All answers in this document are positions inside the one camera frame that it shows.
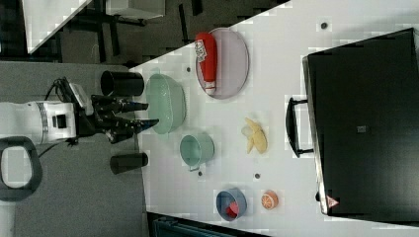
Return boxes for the grey oval plate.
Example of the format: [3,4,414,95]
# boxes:
[209,28,249,100]

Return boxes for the black cylinder cup lower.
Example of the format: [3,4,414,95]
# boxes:
[110,153,148,175]

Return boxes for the green mug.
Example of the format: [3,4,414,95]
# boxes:
[180,132,214,172]

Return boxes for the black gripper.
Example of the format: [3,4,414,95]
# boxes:
[76,95,159,144]

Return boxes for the red toy strawberry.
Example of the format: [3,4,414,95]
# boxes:
[225,201,239,218]

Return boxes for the black toaster oven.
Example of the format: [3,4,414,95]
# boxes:
[302,28,419,226]

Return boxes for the blue bowl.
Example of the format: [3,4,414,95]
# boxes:
[215,188,247,221]

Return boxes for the peeled toy banana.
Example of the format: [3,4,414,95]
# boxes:
[241,118,268,154]

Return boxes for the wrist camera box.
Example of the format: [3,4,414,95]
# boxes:
[69,83,94,116]

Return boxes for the orange slice toy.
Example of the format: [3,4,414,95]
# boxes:
[261,190,279,210]

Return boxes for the green perforated colander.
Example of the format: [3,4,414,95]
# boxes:
[145,73,186,134]

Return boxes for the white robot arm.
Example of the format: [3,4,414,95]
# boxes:
[1,95,159,145]

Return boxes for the red ketchup bottle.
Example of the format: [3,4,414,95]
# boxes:
[195,33,217,95]

